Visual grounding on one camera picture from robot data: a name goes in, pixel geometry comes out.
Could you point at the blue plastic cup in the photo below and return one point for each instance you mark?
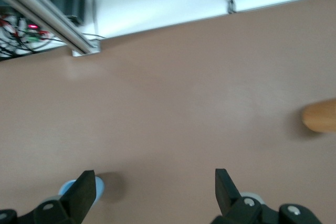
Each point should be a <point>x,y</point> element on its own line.
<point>99,188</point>

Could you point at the brown wooden cup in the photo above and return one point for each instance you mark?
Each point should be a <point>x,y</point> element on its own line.
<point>320,116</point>

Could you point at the aluminium profile post with bracket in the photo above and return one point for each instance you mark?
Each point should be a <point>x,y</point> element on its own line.
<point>39,9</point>

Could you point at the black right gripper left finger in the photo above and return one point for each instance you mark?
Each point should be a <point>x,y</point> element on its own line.
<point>76,197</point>

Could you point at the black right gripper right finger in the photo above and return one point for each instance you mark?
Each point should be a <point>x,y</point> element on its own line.
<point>231,203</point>

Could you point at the brown table cover sheet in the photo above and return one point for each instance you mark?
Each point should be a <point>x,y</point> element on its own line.
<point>168,90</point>

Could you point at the circuit board with red light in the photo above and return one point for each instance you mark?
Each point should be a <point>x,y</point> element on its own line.
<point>32,28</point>

